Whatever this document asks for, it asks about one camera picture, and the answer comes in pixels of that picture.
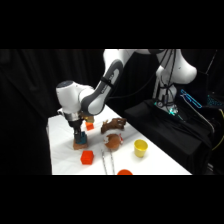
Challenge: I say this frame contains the brown moose plush toy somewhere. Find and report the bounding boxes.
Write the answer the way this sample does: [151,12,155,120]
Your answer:
[100,117,128,135]

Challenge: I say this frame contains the round plush with santa hat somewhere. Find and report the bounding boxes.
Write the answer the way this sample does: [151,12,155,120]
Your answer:
[102,132,124,150]

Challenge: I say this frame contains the wooden block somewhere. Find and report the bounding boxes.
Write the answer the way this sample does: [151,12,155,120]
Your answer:
[73,141,90,151]

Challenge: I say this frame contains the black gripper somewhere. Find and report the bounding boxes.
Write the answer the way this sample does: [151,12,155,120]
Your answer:
[68,119,88,145]

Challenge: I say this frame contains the orange cup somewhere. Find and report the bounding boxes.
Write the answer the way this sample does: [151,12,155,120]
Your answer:
[116,168,134,176]

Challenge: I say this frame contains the black curtain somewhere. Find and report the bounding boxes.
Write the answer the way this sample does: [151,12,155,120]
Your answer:
[0,49,224,176]

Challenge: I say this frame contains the black robot stand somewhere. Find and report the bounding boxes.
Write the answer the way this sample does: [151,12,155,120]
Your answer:
[123,98,214,176]

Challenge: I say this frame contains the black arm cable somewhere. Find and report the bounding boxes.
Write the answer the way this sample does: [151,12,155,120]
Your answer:
[108,49,178,101]

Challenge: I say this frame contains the red cube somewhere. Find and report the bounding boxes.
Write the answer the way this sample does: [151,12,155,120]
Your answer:
[80,150,95,166]

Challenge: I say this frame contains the yellow cable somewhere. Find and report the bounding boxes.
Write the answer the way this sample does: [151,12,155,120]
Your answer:
[211,108,224,152]

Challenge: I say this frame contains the blue glowing cable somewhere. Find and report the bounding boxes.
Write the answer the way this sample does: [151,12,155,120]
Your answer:
[180,88,203,109]

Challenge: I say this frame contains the blue cube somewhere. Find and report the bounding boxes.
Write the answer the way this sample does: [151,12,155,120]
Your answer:
[77,131,88,145]

